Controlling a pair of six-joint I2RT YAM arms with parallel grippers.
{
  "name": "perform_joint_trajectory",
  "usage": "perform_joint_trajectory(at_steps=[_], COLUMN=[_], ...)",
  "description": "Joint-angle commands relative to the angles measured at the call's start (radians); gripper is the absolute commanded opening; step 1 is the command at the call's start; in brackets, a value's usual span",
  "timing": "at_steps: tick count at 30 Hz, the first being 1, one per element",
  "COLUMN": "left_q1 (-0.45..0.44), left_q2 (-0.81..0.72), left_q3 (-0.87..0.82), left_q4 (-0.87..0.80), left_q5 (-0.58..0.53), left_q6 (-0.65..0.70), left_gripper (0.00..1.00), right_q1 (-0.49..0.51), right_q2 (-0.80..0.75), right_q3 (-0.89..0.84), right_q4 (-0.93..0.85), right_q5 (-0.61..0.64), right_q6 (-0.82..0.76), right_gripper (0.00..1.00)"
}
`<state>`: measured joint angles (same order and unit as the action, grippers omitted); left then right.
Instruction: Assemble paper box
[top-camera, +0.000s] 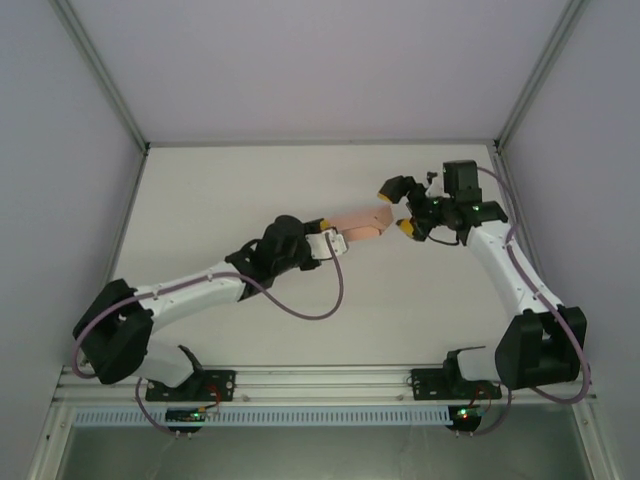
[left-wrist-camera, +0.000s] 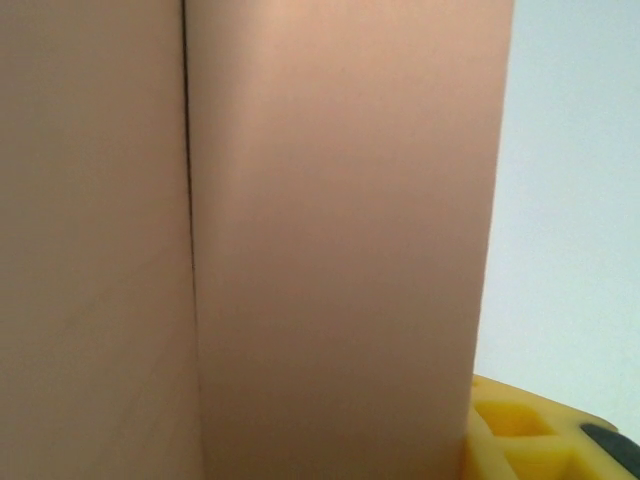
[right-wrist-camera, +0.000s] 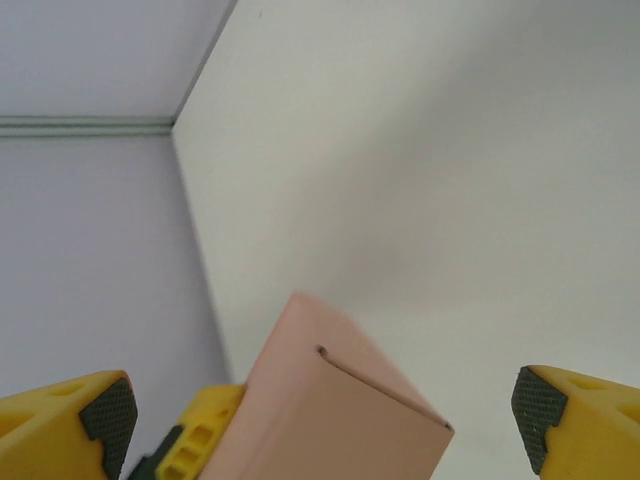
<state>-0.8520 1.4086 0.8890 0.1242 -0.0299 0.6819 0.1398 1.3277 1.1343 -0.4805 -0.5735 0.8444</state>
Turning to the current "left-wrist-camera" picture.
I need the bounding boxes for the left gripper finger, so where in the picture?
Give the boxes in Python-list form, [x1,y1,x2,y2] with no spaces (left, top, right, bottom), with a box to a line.
[458,374,640,480]

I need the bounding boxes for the brown cardboard box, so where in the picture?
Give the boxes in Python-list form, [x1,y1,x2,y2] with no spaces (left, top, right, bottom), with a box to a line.
[0,0,517,480]

